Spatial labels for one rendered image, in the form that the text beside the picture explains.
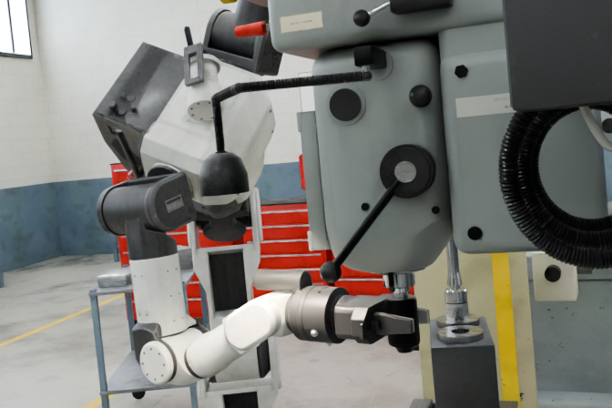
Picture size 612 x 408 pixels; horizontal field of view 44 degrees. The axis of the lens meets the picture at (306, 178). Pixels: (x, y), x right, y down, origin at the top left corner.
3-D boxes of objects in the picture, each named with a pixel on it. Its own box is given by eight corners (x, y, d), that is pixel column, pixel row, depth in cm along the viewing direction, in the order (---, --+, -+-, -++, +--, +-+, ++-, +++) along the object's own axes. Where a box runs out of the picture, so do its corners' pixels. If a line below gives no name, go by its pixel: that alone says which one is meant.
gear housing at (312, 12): (268, 53, 102) (261, -22, 101) (321, 64, 125) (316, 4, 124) (524, 18, 91) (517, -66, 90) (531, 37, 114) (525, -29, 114)
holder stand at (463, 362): (438, 443, 144) (429, 341, 143) (435, 402, 165) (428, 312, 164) (503, 442, 142) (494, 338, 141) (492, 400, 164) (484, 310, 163)
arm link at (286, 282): (305, 349, 116) (248, 342, 123) (341, 330, 125) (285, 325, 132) (298, 277, 116) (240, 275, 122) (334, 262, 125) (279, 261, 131)
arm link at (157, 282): (127, 383, 138) (111, 262, 137) (177, 362, 148) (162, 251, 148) (171, 387, 131) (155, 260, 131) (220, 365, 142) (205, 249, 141)
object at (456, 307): (462, 314, 161) (460, 290, 160) (473, 319, 156) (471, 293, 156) (442, 318, 159) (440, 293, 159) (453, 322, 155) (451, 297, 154)
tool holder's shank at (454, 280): (458, 286, 159) (453, 234, 159) (465, 289, 156) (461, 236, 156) (444, 289, 158) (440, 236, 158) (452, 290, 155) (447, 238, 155)
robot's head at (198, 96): (191, 128, 141) (184, 101, 133) (190, 85, 146) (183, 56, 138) (227, 126, 141) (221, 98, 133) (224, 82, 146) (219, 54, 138)
